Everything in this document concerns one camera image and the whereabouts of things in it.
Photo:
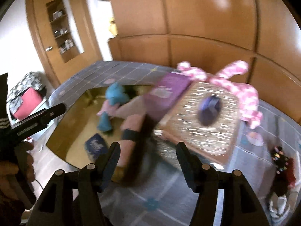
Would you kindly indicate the grey checked bed sheet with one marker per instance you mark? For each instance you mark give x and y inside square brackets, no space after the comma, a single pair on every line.
[131,71]

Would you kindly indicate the pink spotted plush toy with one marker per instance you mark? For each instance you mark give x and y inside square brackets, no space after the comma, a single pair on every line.
[235,84]

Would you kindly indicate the white sock with blue stripe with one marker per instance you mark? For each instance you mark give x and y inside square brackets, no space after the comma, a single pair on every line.
[279,204]

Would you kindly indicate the blue tissue pack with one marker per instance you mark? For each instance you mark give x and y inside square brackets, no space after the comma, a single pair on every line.
[95,146]

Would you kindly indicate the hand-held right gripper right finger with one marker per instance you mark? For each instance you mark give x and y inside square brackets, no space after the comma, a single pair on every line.
[188,169]

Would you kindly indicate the blue plush toy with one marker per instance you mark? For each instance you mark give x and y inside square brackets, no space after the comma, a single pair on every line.
[116,94]

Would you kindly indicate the golden embossed tissue box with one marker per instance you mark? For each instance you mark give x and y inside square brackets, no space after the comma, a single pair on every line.
[188,122]

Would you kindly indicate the black white patterned cloth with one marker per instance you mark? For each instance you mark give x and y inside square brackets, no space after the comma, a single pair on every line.
[30,80]

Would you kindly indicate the purple box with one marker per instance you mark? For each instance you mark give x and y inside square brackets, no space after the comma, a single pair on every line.
[169,89]

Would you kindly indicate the wooden wardrobe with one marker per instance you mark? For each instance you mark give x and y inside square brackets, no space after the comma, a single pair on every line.
[199,16]

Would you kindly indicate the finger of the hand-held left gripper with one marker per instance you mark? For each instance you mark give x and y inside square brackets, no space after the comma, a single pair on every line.
[40,117]

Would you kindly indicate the yellow plush toy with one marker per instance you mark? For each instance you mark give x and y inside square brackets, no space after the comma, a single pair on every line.
[113,27]

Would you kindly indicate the person's left forearm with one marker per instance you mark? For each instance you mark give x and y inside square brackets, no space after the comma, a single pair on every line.
[9,211]

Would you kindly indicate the beige stocking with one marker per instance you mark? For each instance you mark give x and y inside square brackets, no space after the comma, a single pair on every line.
[131,124]

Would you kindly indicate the red cloth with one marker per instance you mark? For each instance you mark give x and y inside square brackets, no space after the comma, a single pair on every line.
[28,101]

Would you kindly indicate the gold tray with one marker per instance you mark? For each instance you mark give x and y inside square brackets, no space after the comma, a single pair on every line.
[77,122]

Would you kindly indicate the person's left hand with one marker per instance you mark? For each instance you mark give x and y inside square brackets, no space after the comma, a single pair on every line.
[25,169]

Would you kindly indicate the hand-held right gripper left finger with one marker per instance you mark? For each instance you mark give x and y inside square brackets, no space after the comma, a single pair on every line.
[111,167]

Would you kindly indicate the wooden door with glass panel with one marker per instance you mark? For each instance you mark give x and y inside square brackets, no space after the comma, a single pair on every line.
[40,40]

